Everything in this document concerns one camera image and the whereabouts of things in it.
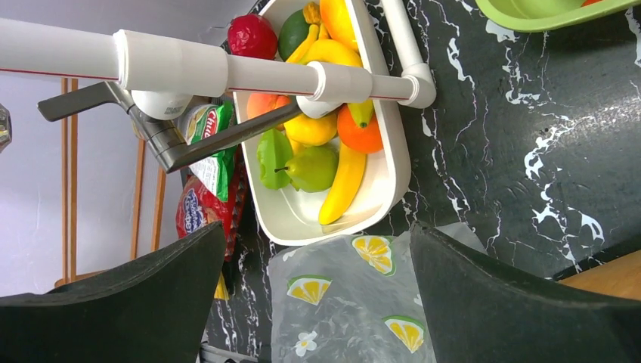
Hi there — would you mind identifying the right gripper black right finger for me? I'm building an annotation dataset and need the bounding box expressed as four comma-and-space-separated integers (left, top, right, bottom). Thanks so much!
410, 222, 640, 362

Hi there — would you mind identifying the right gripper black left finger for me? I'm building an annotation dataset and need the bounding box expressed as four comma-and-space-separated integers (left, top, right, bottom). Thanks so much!
1, 223, 226, 362

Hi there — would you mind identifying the clear lemon print plastic bag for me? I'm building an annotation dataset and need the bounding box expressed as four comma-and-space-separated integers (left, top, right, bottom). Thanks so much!
266, 222, 489, 363

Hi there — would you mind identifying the green pear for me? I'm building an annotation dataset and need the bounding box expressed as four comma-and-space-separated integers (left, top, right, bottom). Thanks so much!
274, 145, 339, 193

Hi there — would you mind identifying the yellow lemon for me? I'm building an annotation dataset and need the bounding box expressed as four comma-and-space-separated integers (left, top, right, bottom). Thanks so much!
284, 113, 337, 146

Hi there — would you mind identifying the yellow snack wrapper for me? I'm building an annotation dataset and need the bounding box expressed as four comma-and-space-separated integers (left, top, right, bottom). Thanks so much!
213, 273, 230, 301

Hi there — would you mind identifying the wooden dish rack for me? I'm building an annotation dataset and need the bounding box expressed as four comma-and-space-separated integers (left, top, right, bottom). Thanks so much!
54, 113, 166, 287

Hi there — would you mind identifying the red snack bag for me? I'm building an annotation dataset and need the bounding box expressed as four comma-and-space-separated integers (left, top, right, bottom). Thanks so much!
175, 167, 248, 262

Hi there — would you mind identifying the white fruit tray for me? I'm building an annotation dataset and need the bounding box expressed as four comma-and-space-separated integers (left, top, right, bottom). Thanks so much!
242, 1, 411, 246

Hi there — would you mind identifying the yellow banana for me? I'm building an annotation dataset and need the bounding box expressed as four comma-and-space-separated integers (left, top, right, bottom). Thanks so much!
318, 143, 367, 225

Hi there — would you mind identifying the green chips bag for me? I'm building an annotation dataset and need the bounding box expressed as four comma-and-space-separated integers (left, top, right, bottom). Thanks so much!
178, 100, 237, 202

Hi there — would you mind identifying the orange fruit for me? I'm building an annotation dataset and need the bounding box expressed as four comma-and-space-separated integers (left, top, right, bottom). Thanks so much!
337, 105, 383, 154

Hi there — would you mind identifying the peach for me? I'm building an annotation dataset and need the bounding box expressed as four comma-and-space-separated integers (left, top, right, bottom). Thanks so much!
246, 92, 290, 119

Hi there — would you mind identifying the red pomegranate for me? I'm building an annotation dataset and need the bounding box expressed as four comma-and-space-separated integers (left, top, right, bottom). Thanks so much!
228, 14, 277, 60

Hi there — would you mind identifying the green vegetable tray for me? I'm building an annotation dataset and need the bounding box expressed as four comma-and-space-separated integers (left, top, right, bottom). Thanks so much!
475, 0, 640, 33

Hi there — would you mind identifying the green avocado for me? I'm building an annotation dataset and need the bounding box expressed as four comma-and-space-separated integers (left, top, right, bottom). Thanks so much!
278, 9, 309, 61

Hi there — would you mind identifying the white pvc pipe frame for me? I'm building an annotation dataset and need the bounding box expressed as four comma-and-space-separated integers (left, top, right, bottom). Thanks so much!
1, 1, 436, 119

